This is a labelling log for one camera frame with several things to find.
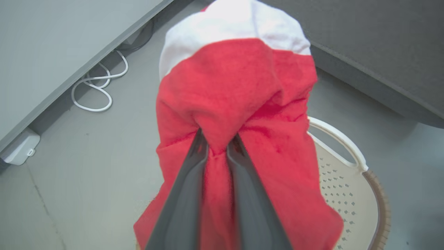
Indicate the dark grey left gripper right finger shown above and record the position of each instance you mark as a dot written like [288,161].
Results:
[253,208]

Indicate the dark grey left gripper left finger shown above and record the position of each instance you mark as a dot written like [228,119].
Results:
[184,201]

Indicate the grey fabric sofa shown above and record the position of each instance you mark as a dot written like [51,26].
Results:
[381,52]

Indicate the white power box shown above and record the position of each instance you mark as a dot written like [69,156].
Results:
[20,147]

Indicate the large white partition panel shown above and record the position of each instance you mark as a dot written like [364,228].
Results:
[52,52]

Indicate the cream plastic laundry basket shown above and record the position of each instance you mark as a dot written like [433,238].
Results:
[350,194]

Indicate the red basketball jersey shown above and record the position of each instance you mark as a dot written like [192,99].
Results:
[242,86]

